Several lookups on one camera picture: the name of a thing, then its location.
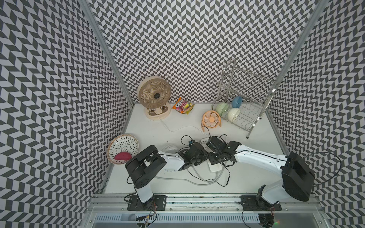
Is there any white power strip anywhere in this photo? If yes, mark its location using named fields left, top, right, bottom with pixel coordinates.
left=208, top=162, right=223, bottom=173

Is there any white panda fan cable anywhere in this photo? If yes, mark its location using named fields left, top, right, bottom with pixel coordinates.
left=155, top=113, right=209, bottom=137

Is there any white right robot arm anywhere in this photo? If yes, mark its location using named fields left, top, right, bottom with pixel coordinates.
left=206, top=136, right=315, bottom=208

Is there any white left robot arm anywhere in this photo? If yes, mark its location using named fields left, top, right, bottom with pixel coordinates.
left=125, top=142, right=208, bottom=203

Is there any small white desk fan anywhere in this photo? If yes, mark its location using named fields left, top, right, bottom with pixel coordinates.
left=160, top=143, right=180, bottom=173

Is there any small orange desk fan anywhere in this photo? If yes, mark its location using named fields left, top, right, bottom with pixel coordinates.
left=201, top=110, right=221, bottom=132

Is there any beige panda desk fan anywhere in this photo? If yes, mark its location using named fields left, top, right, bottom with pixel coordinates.
left=137, top=76, right=171, bottom=121

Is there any cream ceramic bowl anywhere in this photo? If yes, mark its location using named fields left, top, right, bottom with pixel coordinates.
left=226, top=108, right=240, bottom=122

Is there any green ceramic bowl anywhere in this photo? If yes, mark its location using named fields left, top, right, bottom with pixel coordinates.
left=215, top=102, right=230, bottom=116

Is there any colourful snack bag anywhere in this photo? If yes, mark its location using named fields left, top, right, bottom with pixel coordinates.
left=172, top=97, right=194, bottom=115

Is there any silver metal dish rack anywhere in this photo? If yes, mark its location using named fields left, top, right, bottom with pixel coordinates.
left=212, top=59, right=278, bottom=139

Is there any woven patterned basket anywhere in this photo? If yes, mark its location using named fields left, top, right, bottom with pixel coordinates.
left=106, top=134, right=139, bottom=165

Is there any pink object in basket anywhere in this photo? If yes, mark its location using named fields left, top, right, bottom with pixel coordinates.
left=114, top=152, right=133, bottom=161

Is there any grey power strip cable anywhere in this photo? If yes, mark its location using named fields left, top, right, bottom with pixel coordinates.
left=153, top=163, right=226, bottom=186

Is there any black white fan cable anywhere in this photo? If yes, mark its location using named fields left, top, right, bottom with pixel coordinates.
left=182, top=163, right=231, bottom=188

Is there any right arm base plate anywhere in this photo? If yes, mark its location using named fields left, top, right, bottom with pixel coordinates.
left=238, top=195, right=282, bottom=212

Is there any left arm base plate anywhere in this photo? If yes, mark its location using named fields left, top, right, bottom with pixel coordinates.
left=127, top=195, right=167, bottom=211

